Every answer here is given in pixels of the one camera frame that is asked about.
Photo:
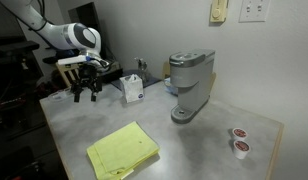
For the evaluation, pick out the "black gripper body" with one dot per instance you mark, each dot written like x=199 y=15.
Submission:
x=87 y=72

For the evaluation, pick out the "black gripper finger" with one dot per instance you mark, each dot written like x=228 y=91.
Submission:
x=95 y=86
x=77 y=88

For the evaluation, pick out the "yellow-green microfiber towel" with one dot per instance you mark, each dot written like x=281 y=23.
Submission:
x=124 y=150

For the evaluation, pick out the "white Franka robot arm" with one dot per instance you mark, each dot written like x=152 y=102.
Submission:
x=74 y=35

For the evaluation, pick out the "clear plastic tray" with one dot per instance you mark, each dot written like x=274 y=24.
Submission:
x=59 y=96

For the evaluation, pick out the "wooden slatted chair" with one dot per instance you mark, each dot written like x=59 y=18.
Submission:
x=62 y=71

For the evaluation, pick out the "white tissue box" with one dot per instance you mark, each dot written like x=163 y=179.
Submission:
x=132 y=88

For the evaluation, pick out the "light blue cardboard box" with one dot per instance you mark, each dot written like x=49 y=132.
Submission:
x=169 y=87

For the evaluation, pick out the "grey coffee maker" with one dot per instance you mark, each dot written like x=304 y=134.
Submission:
x=190 y=80

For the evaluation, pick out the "white coffee pod red lid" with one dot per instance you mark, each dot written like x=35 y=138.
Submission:
x=239 y=133
x=241 y=148

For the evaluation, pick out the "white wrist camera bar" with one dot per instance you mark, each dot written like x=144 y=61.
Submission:
x=70 y=60

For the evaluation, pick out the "beige wall thermostat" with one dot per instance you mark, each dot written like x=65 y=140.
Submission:
x=218 y=11

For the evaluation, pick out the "white light switch plate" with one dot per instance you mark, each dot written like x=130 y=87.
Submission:
x=254 y=10

